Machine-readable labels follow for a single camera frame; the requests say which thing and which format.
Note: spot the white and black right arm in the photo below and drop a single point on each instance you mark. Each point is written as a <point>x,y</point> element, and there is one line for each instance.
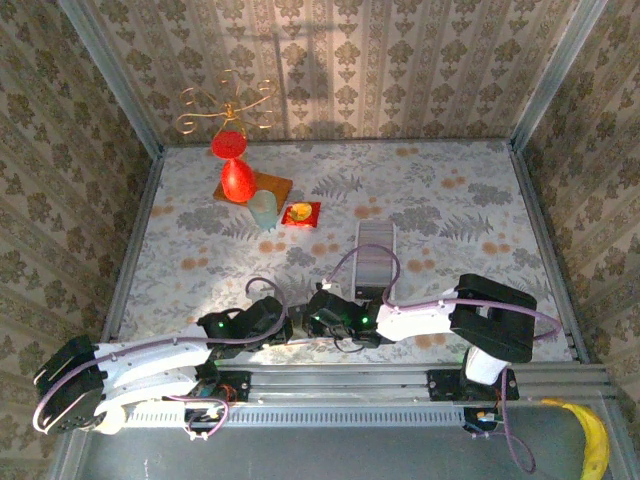
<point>420,322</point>

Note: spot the grey striped folded cloth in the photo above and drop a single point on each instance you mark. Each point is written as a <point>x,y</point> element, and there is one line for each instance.
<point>375,235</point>

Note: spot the red round disc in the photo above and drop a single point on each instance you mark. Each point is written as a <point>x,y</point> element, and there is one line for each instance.
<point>229,145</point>

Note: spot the slanted metal frame post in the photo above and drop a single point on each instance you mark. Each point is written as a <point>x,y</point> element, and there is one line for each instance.
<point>554,75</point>
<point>120,87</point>

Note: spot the brown wooden board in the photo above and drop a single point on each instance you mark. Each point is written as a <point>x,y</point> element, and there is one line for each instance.
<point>272,187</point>

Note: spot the translucent plastic cup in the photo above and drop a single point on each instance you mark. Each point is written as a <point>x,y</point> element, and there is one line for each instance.
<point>262,210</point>

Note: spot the small circuit board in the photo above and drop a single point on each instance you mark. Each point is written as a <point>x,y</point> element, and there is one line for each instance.
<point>482,417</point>

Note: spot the yellow banana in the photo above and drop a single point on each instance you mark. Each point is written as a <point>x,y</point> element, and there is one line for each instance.
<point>592,435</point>

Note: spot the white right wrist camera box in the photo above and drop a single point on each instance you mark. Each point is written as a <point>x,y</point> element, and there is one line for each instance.
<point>332,288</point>

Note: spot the red egg-shaped vase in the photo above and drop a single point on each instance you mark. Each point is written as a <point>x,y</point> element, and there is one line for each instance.
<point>238,182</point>

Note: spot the small yellow fruit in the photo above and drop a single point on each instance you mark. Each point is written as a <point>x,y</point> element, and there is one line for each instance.
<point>301,211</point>

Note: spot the red square dish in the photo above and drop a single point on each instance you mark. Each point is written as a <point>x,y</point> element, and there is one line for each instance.
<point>289,217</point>

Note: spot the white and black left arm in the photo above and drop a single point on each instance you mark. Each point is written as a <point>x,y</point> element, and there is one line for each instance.
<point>150,360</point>

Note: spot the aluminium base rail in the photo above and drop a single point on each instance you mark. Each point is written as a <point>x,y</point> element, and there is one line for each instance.
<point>340,382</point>

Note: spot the metal table side rail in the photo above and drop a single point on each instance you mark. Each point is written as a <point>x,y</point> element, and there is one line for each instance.
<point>547,250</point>
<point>131,250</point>

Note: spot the floral patterned tablecloth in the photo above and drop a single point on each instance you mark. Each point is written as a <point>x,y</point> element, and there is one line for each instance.
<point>450,165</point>

